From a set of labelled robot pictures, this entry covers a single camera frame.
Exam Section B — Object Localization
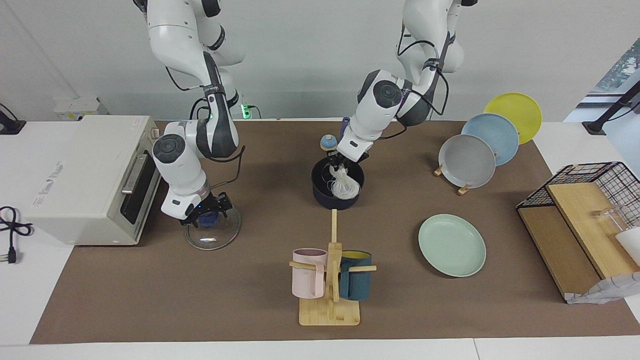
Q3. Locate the teal mug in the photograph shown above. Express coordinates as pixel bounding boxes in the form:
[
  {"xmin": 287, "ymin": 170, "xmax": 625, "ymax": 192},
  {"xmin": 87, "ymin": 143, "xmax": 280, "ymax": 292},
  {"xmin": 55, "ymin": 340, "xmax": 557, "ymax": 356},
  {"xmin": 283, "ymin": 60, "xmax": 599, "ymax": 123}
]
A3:
[{"xmin": 339, "ymin": 251, "xmax": 373, "ymax": 301}]

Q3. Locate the light wooden board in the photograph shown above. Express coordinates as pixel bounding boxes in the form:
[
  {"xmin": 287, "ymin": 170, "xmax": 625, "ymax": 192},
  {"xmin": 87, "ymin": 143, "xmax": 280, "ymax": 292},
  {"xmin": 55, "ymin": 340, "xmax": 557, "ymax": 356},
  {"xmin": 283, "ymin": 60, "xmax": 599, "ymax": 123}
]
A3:
[{"xmin": 546, "ymin": 182, "xmax": 640, "ymax": 280}]

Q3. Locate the white wall box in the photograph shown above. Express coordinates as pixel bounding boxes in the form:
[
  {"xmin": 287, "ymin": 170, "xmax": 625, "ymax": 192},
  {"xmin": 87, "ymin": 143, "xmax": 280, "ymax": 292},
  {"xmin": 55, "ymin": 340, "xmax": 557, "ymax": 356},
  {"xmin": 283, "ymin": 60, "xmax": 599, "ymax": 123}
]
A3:
[{"xmin": 54, "ymin": 97, "xmax": 108, "ymax": 121}]

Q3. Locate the pink mug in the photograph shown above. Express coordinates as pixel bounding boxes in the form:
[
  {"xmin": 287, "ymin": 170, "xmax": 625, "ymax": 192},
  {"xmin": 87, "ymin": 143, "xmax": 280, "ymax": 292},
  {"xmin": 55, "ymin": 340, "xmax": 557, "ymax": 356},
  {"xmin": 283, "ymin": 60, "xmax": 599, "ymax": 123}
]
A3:
[{"xmin": 292, "ymin": 248, "xmax": 328, "ymax": 300}]

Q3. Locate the black pot purple handle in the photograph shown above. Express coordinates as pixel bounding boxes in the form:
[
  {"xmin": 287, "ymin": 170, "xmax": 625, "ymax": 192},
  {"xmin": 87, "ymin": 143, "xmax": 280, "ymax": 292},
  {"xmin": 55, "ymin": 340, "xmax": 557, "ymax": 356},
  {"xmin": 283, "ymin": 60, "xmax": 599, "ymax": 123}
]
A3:
[{"xmin": 311, "ymin": 117, "xmax": 366, "ymax": 210}]

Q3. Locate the beige toaster oven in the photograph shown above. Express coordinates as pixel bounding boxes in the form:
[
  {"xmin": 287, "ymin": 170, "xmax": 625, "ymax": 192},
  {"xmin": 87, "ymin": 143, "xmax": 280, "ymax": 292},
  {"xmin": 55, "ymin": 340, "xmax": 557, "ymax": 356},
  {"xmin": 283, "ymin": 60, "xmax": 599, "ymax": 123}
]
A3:
[{"xmin": 27, "ymin": 116, "xmax": 163, "ymax": 247}]

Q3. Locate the black wire basket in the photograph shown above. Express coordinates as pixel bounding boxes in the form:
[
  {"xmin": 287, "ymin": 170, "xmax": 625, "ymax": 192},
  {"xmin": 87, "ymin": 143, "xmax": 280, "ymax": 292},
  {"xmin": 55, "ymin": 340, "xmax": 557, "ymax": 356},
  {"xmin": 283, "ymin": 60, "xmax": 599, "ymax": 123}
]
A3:
[{"xmin": 516, "ymin": 161, "xmax": 640, "ymax": 231}]

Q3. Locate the clear glass cup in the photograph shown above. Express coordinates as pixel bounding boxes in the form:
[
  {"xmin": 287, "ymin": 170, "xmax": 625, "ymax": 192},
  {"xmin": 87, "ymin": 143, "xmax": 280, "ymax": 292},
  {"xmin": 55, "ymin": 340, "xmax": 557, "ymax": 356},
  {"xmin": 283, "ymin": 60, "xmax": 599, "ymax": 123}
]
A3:
[{"xmin": 592, "ymin": 205, "xmax": 640, "ymax": 236}]

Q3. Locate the white vermicelli bundle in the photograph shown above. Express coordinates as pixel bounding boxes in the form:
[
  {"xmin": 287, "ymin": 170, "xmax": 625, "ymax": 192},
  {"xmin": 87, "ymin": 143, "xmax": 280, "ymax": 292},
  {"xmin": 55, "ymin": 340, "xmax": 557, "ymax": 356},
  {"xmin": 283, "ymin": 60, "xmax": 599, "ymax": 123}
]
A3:
[{"xmin": 327, "ymin": 165, "xmax": 361, "ymax": 200}]

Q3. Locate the wooden mug tree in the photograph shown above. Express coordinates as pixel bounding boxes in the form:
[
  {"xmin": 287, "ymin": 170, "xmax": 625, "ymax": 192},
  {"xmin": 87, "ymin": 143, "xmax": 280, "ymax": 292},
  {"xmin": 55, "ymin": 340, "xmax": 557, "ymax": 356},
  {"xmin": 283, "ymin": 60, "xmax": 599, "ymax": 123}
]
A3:
[{"xmin": 289, "ymin": 209, "xmax": 377, "ymax": 327}]

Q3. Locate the black clamp stand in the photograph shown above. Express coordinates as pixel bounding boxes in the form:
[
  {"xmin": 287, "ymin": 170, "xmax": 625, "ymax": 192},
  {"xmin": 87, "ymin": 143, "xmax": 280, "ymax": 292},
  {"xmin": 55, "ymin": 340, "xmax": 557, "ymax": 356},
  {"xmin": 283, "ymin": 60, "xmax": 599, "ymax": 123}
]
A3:
[{"xmin": 582, "ymin": 80, "xmax": 640, "ymax": 136}]

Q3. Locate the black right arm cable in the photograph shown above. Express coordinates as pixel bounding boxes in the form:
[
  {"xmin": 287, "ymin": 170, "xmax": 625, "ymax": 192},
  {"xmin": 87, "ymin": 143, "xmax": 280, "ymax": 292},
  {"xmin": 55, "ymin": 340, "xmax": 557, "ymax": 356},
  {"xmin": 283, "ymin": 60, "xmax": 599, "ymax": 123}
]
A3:
[{"xmin": 165, "ymin": 65, "xmax": 247, "ymax": 186}]

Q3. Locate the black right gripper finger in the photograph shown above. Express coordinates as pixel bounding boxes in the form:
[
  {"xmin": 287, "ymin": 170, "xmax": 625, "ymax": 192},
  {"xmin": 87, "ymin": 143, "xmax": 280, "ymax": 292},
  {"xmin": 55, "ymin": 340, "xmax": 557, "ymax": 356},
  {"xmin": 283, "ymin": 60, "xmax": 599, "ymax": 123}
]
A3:
[
  {"xmin": 182, "ymin": 207, "xmax": 211, "ymax": 227},
  {"xmin": 210, "ymin": 192, "xmax": 233, "ymax": 217}
]

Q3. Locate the white cup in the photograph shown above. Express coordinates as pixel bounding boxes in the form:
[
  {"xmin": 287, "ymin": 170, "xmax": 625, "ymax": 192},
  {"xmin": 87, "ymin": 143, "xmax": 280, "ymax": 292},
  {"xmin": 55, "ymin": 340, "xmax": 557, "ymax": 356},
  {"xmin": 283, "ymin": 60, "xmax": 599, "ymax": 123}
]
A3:
[{"xmin": 615, "ymin": 227, "xmax": 640, "ymax": 253}]

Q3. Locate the power strip green light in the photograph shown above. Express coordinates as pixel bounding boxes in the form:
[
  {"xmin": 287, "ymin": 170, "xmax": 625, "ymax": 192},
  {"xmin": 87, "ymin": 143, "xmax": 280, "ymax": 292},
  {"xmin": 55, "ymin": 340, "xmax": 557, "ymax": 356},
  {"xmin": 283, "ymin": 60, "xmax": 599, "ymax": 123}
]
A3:
[{"xmin": 235, "ymin": 102, "xmax": 262, "ymax": 121}]

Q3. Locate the green plate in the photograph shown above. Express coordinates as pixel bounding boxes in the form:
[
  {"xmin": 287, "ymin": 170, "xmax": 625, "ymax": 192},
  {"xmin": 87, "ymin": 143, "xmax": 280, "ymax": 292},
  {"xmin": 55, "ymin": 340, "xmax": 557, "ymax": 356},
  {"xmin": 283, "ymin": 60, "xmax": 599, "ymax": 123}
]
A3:
[{"xmin": 418, "ymin": 214, "xmax": 487, "ymax": 278}]

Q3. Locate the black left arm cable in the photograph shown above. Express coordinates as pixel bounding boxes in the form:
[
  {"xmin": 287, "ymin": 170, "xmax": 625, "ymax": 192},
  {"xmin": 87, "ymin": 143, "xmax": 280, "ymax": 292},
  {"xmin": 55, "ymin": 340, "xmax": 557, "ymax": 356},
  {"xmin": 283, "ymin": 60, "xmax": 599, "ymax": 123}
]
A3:
[{"xmin": 397, "ymin": 27, "xmax": 451, "ymax": 138}]

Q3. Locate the grey plate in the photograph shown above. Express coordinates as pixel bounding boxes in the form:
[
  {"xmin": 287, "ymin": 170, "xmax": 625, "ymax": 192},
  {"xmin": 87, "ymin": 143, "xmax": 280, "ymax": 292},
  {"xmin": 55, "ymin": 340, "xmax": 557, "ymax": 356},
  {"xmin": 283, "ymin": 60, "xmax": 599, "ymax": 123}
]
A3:
[{"xmin": 438, "ymin": 134, "xmax": 497, "ymax": 190}]

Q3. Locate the black power cord plug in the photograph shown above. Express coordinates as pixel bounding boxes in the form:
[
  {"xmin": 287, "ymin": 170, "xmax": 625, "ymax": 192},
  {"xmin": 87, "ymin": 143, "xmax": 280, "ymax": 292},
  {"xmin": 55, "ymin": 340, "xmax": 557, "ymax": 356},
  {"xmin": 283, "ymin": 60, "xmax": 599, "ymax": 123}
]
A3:
[{"xmin": 0, "ymin": 206, "xmax": 33, "ymax": 265}]

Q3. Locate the yellow plate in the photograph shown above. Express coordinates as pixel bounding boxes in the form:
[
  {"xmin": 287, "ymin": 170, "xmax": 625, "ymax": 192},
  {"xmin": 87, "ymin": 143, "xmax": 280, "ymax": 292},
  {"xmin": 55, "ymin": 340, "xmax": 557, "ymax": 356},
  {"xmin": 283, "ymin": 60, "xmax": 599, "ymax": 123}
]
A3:
[{"xmin": 483, "ymin": 92, "xmax": 543, "ymax": 146}]

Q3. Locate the brown table mat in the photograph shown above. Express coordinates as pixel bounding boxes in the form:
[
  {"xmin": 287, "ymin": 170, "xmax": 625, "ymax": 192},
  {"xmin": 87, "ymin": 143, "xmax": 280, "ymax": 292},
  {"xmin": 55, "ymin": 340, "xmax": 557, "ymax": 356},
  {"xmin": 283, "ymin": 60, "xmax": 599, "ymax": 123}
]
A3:
[{"xmin": 30, "ymin": 120, "xmax": 640, "ymax": 345}]

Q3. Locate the light blue plate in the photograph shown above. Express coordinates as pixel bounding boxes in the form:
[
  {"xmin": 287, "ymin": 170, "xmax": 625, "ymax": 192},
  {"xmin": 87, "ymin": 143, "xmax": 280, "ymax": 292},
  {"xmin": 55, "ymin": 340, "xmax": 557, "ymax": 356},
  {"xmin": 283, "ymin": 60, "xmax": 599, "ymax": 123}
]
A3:
[{"xmin": 460, "ymin": 113, "xmax": 520, "ymax": 167}]

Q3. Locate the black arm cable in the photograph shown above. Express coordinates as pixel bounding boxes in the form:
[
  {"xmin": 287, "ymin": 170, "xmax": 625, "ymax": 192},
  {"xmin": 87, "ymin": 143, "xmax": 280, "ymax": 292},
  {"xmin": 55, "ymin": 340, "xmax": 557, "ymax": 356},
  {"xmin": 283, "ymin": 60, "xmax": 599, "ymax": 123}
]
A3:
[
  {"xmin": 165, "ymin": 65, "xmax": 247, "ymax": 186},
  {"xmin": 397, "ymin": 27, "xmax": 451, "ymax": 138}
]

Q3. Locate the glass lid blue knob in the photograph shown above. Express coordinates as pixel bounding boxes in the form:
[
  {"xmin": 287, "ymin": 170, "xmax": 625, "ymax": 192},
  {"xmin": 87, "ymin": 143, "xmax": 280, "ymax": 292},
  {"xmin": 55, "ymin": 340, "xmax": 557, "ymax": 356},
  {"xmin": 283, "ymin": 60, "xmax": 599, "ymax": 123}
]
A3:
[{"xmin": 184, "ymin": 202, "xmax": 242, "ymax": 251}]

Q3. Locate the wooden plate rack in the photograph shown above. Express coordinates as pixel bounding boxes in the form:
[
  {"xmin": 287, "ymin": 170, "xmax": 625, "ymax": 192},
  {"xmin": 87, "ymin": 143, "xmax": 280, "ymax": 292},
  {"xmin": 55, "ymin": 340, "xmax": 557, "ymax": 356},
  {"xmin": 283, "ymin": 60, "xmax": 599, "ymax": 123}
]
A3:
[{"xmin": 434, "ymin": 150, "xmax": 501, "ymax": 196}]

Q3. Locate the black desk mount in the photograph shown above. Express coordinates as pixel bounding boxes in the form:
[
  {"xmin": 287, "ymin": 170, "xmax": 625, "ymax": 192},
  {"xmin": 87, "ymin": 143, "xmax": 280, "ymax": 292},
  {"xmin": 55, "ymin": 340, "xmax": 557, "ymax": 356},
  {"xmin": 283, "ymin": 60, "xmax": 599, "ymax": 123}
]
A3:
[{"xmin": 0, "ymin": 102, "xmax": 27, "ymax": 136}]

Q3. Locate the brown wooden board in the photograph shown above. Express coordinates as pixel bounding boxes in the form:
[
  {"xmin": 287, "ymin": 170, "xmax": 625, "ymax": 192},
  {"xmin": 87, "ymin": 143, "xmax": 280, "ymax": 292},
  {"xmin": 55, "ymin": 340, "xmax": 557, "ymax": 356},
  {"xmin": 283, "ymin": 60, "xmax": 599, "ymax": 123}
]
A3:
[{"xmin": 517, "ymin": 205, "xmax": 601, "ymax": 301}]

